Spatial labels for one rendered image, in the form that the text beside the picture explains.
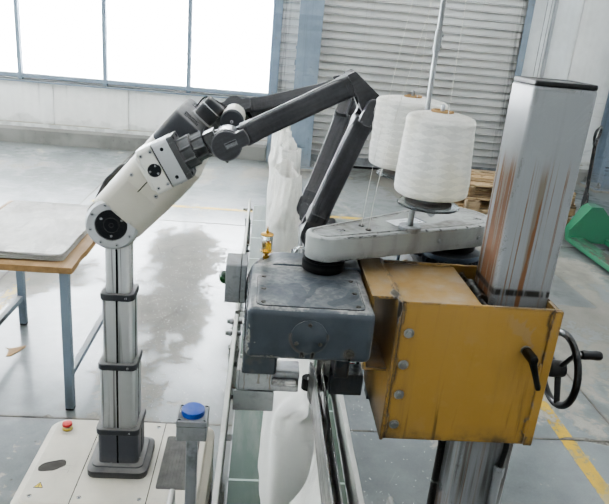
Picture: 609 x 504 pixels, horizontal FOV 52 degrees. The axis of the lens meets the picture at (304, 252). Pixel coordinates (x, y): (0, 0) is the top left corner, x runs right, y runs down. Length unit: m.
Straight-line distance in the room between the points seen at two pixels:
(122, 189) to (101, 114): 7.30
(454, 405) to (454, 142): 0.54
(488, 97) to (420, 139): 8.12
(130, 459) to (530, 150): 1.75
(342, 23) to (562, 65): 3.11
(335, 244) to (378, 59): 7.66
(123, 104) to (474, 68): 4.80
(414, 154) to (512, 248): 0.28
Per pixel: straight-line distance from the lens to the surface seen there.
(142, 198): 1.86
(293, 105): 1.63
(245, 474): 2.25
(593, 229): 6.87
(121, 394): 2.29
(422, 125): 1.17
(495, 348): 1.31
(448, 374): 1.31
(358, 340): 1.17
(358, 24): 8.80
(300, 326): 1.14
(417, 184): 1.18
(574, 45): 9.72
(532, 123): 1.25
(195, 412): 1.70
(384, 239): 1.34
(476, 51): 9.16
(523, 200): 1.28
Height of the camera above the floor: 1.81
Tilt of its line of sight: 20 degrees down
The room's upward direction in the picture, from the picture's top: 5 degrees clockwise
